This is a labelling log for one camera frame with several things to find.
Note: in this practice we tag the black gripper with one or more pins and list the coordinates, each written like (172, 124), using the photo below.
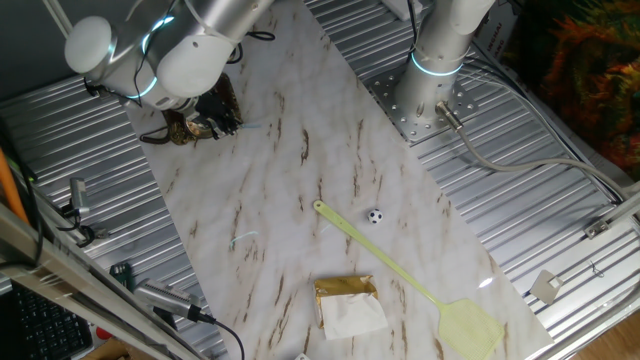
(215, 102)

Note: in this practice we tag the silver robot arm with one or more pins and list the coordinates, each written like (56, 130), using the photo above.
(190, 60)

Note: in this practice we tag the antique brass rotary phone base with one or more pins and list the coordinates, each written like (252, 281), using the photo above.
(182, 132)

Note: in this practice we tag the white marble pattern mat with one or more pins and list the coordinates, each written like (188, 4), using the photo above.
(300, 250)

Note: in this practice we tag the small soccer ball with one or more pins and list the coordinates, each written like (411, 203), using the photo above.
(375, 216)

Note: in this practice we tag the green hex key set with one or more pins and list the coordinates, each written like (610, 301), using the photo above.
(121, 274)

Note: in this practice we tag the orange pole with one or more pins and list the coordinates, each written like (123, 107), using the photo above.
(10, 190)

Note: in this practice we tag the gold tissue pack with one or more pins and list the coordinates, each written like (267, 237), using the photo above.
(350, 315)

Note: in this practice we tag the grey box red stop button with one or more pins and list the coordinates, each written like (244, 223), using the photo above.
(102, 333)

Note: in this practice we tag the black keyboard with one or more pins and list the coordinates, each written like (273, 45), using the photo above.
(45, 330)

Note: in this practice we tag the white printed paper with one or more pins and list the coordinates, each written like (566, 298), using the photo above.
(495, 35)

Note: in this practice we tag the yellow-green fly swatter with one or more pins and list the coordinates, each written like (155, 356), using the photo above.
(470, 330)

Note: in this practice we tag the grey square tag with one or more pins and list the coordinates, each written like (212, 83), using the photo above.
(545, 287)

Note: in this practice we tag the colourful orange green cloth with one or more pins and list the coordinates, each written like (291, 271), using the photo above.
(590, 75)

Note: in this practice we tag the small silver camera on mount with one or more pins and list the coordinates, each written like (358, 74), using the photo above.
(78, 192)

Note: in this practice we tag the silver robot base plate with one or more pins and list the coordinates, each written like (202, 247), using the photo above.
(400, 115)

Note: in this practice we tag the silver finned camera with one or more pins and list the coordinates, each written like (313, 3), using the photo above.
(165, 297)

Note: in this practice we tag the aluminium frame pole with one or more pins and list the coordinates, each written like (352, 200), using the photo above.
(57, 17)
(622, 207)

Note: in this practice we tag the aluminium frame beam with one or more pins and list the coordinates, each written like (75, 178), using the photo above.
(75, 295)

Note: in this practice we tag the small metal corner bracket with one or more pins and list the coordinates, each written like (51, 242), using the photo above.
(596, 229)

